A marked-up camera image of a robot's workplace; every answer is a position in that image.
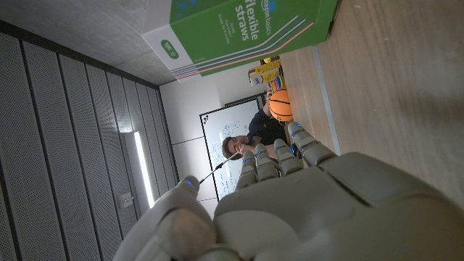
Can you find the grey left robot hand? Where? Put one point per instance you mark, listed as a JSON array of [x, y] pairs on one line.
[[326, 214]]

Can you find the green white straw box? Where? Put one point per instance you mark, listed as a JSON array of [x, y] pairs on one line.
[[235, 32]]

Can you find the person in dark shirt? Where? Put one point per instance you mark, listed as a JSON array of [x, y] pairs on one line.
[[266, 130]]

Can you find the thin white black rod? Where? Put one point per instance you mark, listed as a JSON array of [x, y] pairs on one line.
[[221, 165]]

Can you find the small orange basketball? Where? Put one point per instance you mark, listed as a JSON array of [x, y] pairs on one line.
[[281, 106]]

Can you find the colourful stacking cups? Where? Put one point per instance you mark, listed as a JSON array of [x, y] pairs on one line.
[[277, 84]]

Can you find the yellow tall carton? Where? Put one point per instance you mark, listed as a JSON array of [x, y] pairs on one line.
[[266, 72]]

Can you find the long ceiling light strip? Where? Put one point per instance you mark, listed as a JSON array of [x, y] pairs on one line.
[[144, 170]]

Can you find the white ceiling sensor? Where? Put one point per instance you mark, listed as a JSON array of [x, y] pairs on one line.
[[125, 200]]

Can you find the whiteboard with black frame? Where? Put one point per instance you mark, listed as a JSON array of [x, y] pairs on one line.
[[224, 137]]

